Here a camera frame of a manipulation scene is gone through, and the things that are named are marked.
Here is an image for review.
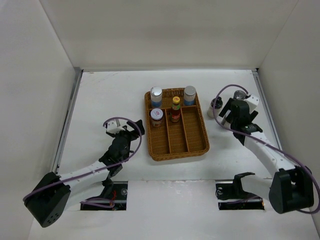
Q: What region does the black knob white powder bottle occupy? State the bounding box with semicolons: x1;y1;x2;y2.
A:
207;96;223;119

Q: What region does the dark paste jar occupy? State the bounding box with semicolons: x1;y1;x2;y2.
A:
150;108;164;128
220;115;231;129

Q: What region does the red sauce bottle yellow cap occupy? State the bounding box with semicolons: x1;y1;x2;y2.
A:
170;96;181;123

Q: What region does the tall blue label jar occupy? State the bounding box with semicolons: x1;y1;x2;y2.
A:
183;85;197;106

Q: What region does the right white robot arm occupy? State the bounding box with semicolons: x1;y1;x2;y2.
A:
219;98;314;214

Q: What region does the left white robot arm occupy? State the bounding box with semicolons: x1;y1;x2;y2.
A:
22;117;145;228

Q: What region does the dark cap salt shaker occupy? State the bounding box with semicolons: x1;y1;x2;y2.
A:
233;90;247;100

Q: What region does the brown wicker divided tray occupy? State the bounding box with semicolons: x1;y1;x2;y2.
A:
144;88;210;162

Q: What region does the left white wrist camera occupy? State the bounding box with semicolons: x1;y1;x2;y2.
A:
103;119;123;134

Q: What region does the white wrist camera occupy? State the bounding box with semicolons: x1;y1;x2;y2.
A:
244;94;260;113
103;119;123;134

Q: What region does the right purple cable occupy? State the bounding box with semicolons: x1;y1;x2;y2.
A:
212;84;320;215

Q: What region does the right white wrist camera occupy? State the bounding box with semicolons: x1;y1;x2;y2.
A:
244;94;260;113

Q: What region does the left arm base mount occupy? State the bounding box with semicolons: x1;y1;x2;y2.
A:
80;179;129;211

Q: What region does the right aluminium table rail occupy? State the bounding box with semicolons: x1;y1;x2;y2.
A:
251;69;282;150

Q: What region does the aluminium table rail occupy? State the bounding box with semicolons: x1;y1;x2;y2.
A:
50;67;83;173
251;69;282;150

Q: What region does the left aluminium table rail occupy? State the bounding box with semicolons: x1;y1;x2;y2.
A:
50;67;83;173

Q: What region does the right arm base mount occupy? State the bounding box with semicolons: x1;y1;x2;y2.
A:
215;172;265;211

